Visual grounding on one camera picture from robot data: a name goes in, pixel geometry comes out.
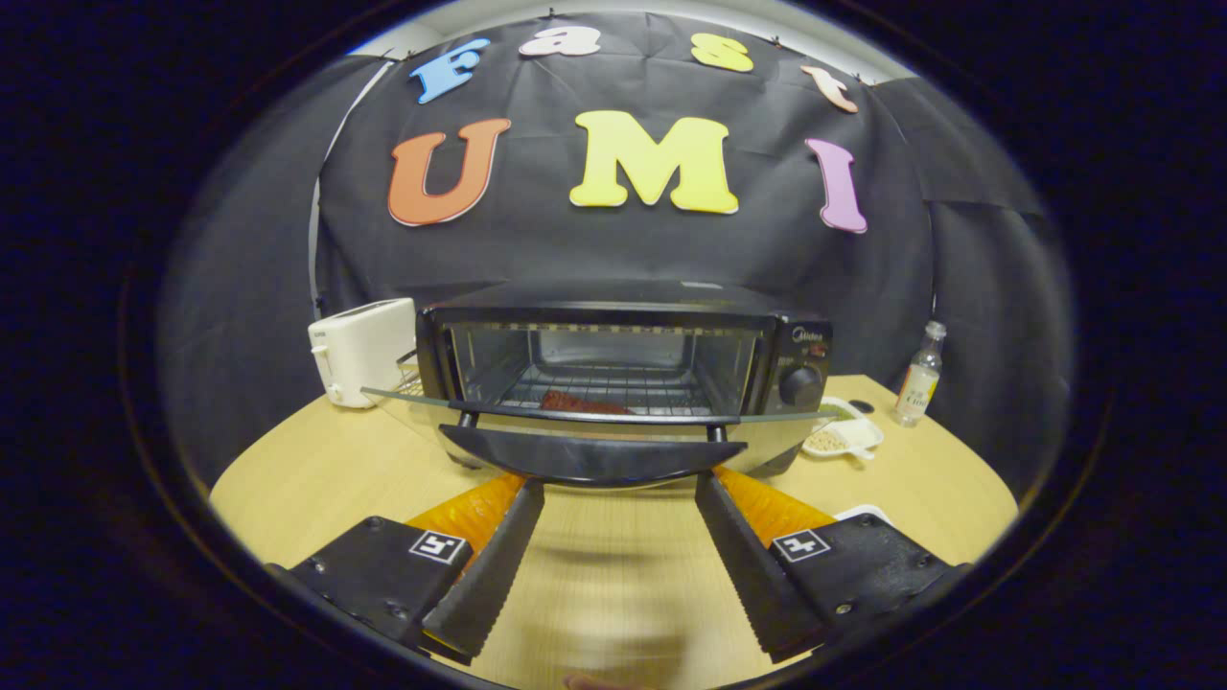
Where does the reddish brown meat piece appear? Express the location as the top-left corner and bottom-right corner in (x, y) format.
(540, 388), (634, 416)

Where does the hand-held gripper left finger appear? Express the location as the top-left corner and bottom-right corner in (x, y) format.
(268, 474), (545, 664)

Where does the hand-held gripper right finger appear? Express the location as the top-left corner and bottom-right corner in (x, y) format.
(694, 468), (969, 665)

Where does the clear glass bottle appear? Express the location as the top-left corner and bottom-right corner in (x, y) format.
(893, 321), (948, 428)

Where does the metal wire rack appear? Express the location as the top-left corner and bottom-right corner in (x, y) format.
(393, 350), (428, 399)

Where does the black toaster oven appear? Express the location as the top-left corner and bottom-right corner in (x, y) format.
(362, 278), (845, 490)

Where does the white divided dish with grains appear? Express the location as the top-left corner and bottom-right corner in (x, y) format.
(800, 396), (885, 461)

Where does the white bread toaster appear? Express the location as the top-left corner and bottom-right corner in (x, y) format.
(307, 297), (418, 410)

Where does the black backdrop cloth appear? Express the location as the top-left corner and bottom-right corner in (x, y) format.
(158, 10), (1075, 490)

